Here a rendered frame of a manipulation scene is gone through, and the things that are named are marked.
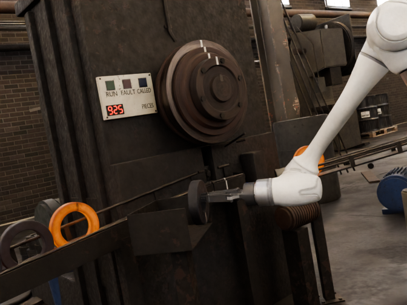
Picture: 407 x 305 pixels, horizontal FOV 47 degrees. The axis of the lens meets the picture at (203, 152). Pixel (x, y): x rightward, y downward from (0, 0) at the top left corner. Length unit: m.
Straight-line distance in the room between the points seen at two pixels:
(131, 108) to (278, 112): 4.66
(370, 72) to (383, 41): 0.23
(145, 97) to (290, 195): 0.88
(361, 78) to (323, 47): 8.47
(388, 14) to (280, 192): 0.62
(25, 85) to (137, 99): 6.26
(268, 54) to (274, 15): 0.52
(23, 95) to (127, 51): 6.17
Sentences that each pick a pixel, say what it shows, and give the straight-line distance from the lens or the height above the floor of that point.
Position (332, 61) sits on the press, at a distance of 10.08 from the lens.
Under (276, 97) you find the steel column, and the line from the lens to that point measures 6.58.
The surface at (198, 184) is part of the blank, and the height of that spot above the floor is 0.77.
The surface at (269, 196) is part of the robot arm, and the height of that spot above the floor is 0.70.
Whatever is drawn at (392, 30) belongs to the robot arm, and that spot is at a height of 1.11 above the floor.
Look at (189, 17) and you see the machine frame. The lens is 2.37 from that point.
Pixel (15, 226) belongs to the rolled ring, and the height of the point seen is 0.74.
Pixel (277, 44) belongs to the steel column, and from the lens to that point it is 6.43.
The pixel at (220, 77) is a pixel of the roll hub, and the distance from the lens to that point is 2.08.
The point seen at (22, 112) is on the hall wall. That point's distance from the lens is 8.17.
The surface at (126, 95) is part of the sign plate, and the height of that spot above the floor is 1.15.
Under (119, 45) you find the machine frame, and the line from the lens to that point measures 2.11.
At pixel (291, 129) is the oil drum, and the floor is 0.79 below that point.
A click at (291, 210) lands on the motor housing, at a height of 0.51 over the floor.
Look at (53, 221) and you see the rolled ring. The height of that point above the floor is 0.72.
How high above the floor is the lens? 0.96
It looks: 3 degrees down
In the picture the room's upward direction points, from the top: 10 degrees counter-clockwise
